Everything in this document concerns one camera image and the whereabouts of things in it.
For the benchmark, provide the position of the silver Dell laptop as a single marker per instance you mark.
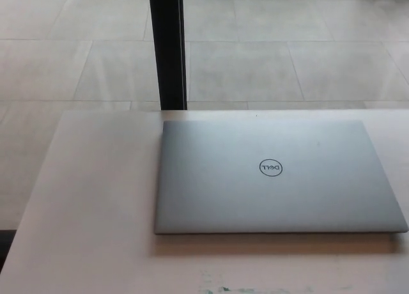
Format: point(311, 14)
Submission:
point(271, 191)

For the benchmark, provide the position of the black vertical window frame post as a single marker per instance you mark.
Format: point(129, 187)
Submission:
point(168, 48)

